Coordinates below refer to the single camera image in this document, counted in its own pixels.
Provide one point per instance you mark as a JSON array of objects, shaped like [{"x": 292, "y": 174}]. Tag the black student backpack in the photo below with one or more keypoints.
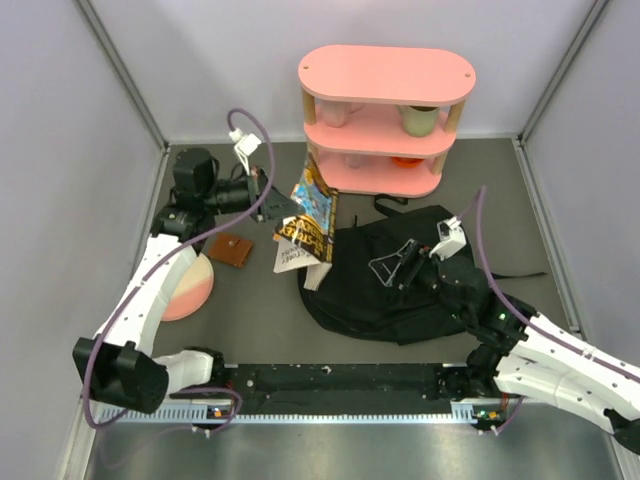
[{"x": 352, "y": 302}]

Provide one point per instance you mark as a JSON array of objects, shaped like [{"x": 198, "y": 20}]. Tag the pink mug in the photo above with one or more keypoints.
[{"x": 336, "y": 114}]

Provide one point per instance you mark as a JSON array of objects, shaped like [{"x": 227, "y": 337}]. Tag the cream floral plate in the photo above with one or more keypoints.
[{"x": 192, "y": 291}]

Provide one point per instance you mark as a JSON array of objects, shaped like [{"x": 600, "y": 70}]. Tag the orange bowl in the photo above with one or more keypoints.
[{"x": 406, "y": 163}]

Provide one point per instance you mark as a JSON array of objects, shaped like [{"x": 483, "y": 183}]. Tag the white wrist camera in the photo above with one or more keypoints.
[
  {"x": 244, "y": 145},
  {"x": 452, "y": 239}
]

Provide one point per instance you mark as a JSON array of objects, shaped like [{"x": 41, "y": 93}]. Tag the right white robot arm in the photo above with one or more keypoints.
[{"x": 552, "y": 366}]

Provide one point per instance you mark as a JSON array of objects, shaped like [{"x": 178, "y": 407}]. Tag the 169-storey treehouse book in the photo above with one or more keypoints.
[{"x": 306, "y": 239}]

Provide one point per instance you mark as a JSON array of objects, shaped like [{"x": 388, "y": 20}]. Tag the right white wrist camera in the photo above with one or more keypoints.
[{"x": 452, "y": 239}]

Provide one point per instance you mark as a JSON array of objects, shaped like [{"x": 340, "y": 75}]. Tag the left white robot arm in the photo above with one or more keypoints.
[{"x": 116, "y": 365}]

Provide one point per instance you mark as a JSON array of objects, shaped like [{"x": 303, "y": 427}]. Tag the grey cable duct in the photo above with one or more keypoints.
[{"x": 216, "y": 413}]

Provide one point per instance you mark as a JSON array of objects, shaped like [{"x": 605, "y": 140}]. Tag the brown leather wallet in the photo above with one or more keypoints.
[{"x": 230, "y": 249}]

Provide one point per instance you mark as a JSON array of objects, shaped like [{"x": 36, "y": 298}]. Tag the green mug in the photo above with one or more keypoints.
[{"x": 418, "y": 121}]

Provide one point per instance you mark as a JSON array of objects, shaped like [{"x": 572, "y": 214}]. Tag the clear glass cup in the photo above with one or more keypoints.
[{"x": 354, "y": 161}]

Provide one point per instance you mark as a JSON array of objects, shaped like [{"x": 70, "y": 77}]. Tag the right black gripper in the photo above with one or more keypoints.
[{"x": 407, "y": 264}]

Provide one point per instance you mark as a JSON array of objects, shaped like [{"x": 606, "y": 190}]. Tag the pink three-tier shelf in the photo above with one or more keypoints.
[{"x": 382, "y": 77}]

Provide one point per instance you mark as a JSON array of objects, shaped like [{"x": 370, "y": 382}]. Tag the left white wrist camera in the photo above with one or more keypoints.
[{"x": 244, "y": 145}]

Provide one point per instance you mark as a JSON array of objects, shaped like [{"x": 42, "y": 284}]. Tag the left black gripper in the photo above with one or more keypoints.
[{"x": 277, "y": 206}]

